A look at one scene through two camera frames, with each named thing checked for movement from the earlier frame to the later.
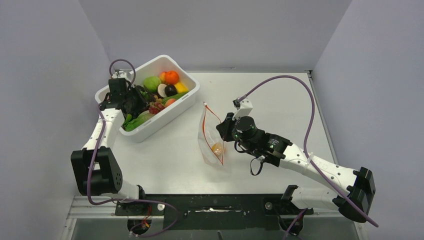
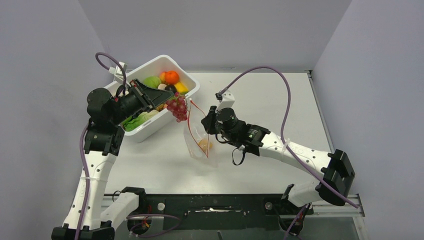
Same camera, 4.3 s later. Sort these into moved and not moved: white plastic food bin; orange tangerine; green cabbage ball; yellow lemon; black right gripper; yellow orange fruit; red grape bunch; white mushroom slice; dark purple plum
Moved: red grape bunch; yellow orange fruit; black right gripper
Not moved: orange tangerine; dark purple plum; white plastic food bin; white mushroom slice; green cabbage ball; yellow lemon
